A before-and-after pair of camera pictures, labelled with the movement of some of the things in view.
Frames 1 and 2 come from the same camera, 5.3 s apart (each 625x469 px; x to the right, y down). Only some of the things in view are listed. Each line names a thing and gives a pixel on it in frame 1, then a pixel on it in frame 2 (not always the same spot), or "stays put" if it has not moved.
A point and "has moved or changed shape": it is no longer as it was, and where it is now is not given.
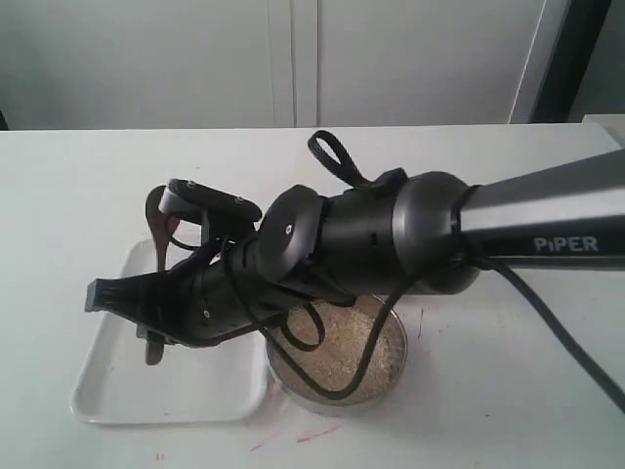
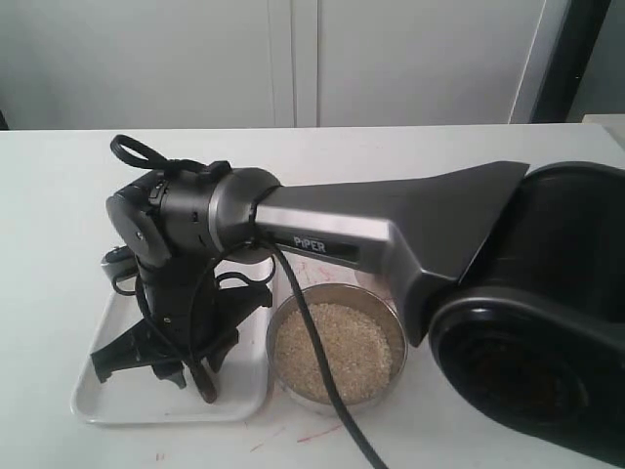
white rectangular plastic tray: (221, 382) stays put
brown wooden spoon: (160, 224) has moved or changed shape
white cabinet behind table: (68, 64) stays put
